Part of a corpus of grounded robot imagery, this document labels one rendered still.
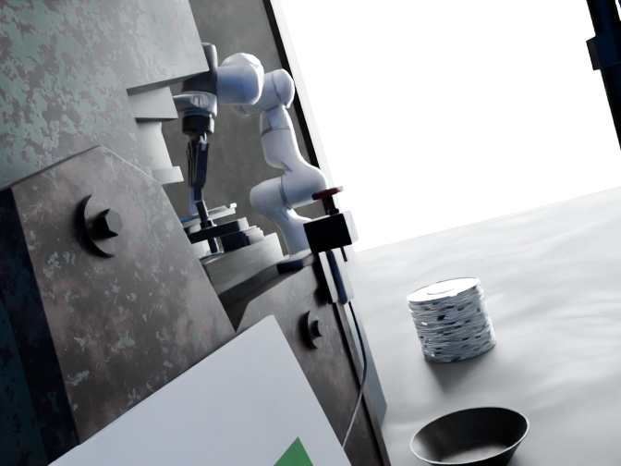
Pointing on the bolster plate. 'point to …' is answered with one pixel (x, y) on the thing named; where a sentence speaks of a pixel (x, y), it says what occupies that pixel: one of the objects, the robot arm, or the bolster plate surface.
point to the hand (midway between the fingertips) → (196, 202)
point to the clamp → (233, 238)
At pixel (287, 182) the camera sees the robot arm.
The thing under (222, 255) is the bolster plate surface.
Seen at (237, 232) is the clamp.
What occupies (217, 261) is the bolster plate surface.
